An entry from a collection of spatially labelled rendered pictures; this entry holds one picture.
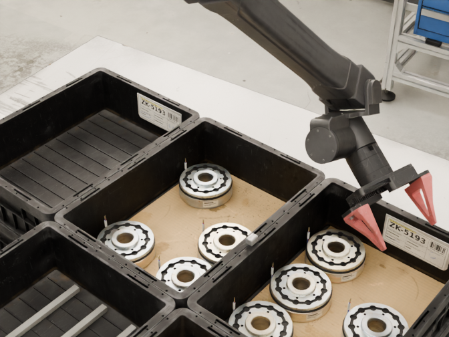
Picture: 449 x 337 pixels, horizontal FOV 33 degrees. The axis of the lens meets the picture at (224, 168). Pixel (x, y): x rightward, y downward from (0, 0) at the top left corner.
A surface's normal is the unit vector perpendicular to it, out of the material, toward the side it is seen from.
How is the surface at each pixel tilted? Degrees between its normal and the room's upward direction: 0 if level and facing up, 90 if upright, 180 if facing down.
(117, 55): 0
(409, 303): 0
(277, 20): 69
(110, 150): 0
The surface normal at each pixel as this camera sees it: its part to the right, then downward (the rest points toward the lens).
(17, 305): 0.00, -0.79
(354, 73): 0.78, -0.03
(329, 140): -0.63, 0.15
